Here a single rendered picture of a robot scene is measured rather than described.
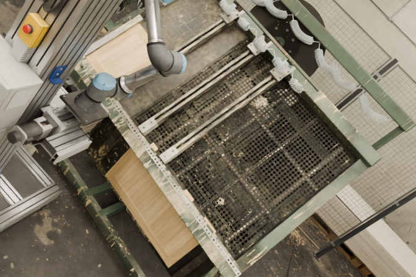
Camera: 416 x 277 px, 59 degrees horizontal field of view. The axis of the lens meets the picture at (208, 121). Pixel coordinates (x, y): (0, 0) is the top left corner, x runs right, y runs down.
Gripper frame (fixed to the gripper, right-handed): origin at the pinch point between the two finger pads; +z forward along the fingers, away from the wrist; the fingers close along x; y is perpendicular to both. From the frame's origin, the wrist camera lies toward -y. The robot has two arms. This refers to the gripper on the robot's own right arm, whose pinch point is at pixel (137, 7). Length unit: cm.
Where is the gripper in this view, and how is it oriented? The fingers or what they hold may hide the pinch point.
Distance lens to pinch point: 237.3
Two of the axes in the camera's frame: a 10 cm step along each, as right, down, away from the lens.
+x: -2.1, -9.3, 2.9
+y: 8.4, -0.3, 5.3
